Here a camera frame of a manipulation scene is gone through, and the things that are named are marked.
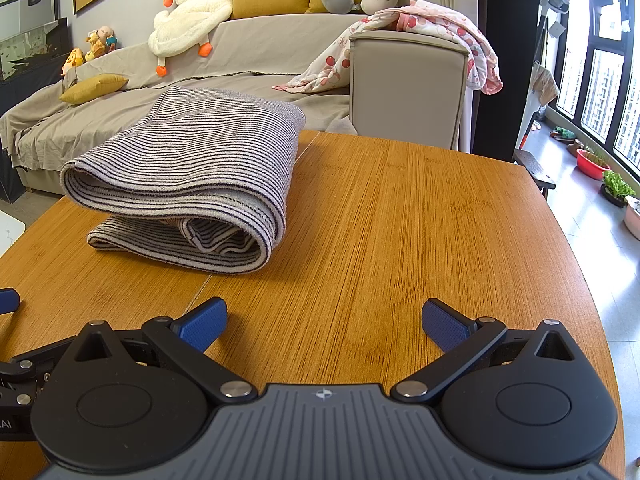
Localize floral pink blanket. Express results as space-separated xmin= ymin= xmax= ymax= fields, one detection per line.
xmin=272 ymin=0 xmax=503 ymax=96

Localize pink basin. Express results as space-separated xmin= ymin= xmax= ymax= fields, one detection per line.
xmin=623 ymin=195 xmax=640 ymax=241

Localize white goose plush toy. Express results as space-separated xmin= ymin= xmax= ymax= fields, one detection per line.
xmin=148 ymin=0 xmax=236 ymax=78

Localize small yellow cushion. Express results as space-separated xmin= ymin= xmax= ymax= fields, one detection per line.
xmin=59 ymin=73 xmax=130 ymax=106

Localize dark wooden bench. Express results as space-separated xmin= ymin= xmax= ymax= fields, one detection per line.
xmin=512 ymin=148 xmax=557 ymax=203

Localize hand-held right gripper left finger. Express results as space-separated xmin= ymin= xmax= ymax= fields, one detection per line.
xmin=65 ymin=297 xmax=256 ymax=404

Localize hanging clothes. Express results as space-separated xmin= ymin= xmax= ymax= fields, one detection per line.
xmin=517 ymin=0 xmax=626 ymax=151

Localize beige sofa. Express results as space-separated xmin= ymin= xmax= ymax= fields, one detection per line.
xmin=0 ymin=12 xmax=473 ymax=198

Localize black framed window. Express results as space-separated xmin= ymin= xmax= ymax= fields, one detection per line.
xmin=554 ymin=0 xmax=640 ymax=186

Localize green sprout tray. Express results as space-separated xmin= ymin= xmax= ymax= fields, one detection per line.
xmin=601 ymin=170 xmax=637 ymax=208

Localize small plush toy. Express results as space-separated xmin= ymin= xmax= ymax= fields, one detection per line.
xmin=84 ymin=25 xmax=118 ymax=62
xmin=61 ymin=47 xmax=86 ymax=78

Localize red basin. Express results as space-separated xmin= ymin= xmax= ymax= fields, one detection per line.
xmin=576 ymin=148 xmax=612 ymax=181

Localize striped knit garment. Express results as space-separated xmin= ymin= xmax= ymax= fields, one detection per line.
xmin=60 ymin=85 xmax=307 ymax=277

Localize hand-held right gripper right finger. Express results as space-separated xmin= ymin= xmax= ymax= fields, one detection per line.
xmin=390 ymin=299 xmax=583 ymax=404

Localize glass fish tank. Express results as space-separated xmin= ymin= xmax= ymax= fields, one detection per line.
xmin=0 ymin=0 xmax=69 ymax=116

